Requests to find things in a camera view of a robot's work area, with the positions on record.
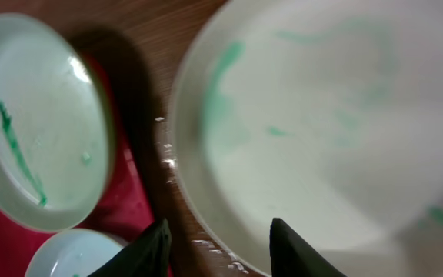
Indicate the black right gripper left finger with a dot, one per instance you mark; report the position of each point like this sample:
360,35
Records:
147,256

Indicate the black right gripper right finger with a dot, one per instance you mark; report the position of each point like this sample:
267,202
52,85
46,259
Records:
291,255

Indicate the light blue plate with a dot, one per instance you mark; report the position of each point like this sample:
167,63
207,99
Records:
74,253
57,143

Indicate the white plate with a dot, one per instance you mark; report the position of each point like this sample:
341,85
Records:
326,114

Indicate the red plastic tray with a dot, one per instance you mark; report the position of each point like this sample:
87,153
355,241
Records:
124,210

